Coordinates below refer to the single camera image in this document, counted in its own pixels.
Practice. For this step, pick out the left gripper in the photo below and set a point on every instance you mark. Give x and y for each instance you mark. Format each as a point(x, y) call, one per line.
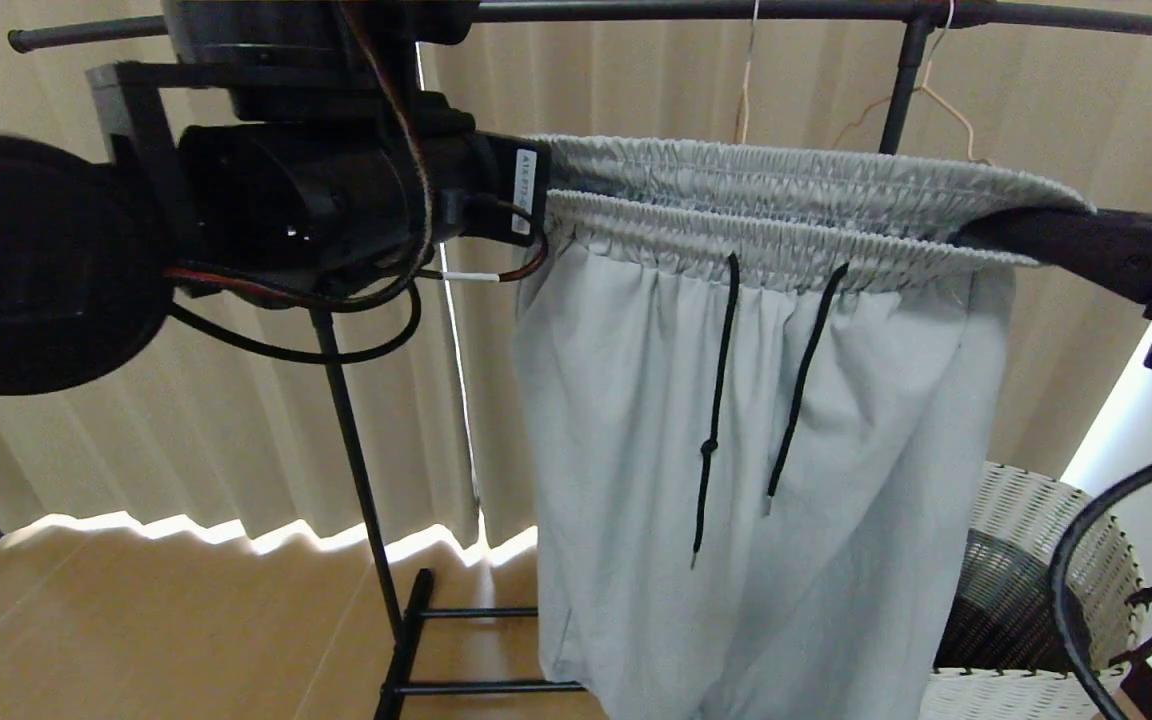
point(316, 200)

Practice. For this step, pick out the pink clothes hanger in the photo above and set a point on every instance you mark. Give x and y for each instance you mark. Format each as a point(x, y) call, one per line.
point(948, 108)
point(744, 80)

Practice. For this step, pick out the pale grey shorts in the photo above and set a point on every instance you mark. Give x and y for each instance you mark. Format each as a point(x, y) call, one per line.
point(686, 600)

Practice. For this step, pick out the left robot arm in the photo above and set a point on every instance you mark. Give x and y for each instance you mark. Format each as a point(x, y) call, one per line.
point(36, 260)

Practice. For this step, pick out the white laundry basket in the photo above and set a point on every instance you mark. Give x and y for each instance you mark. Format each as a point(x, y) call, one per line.
point(1026, 500)

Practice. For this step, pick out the black clothes rack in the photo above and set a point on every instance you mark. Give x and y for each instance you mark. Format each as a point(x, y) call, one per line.
point(736, 10)

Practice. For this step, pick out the beige curtain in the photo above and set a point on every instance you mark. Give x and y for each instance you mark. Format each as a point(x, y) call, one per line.
point(186, 450)

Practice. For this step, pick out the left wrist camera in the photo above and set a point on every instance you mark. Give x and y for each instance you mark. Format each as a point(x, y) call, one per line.
point(446, 20)

